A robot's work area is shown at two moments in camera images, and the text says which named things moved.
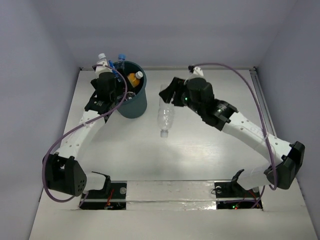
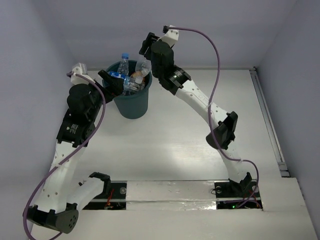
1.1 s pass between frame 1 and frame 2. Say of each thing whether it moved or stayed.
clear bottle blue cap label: moved
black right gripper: moved
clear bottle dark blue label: moved
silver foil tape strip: stayed
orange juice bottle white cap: stayed
